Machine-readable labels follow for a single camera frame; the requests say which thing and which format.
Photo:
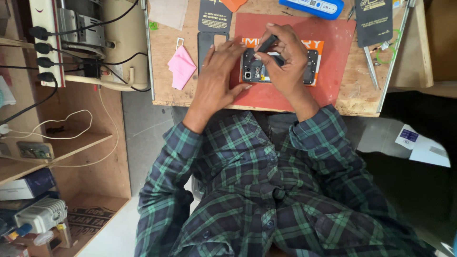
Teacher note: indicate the metal sim tray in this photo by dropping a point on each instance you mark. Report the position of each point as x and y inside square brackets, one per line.
[180, 42]

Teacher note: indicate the white paper with blue label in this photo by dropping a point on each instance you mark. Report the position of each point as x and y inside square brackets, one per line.
[425, 146]

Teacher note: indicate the white power strip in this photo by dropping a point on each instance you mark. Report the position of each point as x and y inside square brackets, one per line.
[43, 14]

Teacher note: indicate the red work mat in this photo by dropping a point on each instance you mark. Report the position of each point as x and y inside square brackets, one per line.
[335, 64]

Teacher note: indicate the long metal ruler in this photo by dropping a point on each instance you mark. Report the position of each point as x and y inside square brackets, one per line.
[394, 53]

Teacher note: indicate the metal tweezers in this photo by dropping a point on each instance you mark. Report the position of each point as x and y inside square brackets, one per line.
[371, 67]

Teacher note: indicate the beige machine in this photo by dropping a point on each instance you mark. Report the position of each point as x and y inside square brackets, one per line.
[125, 32]

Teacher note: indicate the black packet with gold print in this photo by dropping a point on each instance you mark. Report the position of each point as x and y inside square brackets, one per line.
[373, 23]

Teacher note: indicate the orange and white card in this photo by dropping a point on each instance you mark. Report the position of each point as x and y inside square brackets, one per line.
[317, 46]

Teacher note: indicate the green circuit board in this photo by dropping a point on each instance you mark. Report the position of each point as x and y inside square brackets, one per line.
[34, 150]

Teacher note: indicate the white and blue box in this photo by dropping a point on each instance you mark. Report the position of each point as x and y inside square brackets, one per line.
[25, 185]

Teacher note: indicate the heap of tools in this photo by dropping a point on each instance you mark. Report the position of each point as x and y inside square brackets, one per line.
[32, 241]

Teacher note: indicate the metal table edge rail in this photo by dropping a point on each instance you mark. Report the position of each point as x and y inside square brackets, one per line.
[147, 42]

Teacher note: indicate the green plaid shirt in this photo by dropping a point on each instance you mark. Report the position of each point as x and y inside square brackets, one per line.
[257, 192]

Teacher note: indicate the translucent plastic film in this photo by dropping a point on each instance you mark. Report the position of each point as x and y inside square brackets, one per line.
[167, 14]

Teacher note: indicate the person's right hand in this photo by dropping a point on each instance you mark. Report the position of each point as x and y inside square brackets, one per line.
[291, 67]

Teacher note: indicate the pink cleaning cloth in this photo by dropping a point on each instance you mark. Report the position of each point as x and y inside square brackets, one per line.
[181, 67]

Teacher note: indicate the black phone back cover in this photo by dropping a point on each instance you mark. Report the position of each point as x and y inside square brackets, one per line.
[203, 46]

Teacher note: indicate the wooden shelf unit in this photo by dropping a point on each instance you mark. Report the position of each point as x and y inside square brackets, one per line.
[89, 157]

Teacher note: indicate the black power plug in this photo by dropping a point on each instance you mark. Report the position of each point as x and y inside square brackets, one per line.
[46, 76]
[45, 62]
[39, 33]
[43, 48]

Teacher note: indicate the smartphone without back cover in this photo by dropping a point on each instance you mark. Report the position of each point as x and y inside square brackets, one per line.
[255, 71]

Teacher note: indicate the black screen protector packet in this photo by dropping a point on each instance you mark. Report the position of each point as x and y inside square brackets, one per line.
[214, 16]

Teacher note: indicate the small dark screwdriver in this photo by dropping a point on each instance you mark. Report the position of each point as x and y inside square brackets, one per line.
[351, 13]

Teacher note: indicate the person's left hand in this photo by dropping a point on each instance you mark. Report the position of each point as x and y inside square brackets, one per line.
[214, 84]

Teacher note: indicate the orange plastic pry piece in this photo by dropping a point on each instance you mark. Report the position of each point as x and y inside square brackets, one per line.
[234, 4]

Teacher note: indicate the blue handheld device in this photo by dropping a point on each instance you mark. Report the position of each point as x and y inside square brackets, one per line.
[314, 7]

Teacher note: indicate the black handheld tool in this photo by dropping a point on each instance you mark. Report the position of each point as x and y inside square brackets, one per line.
[267, 43]

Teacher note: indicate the white ribbed appliance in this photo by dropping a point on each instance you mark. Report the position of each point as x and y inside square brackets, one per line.
[43, 214]

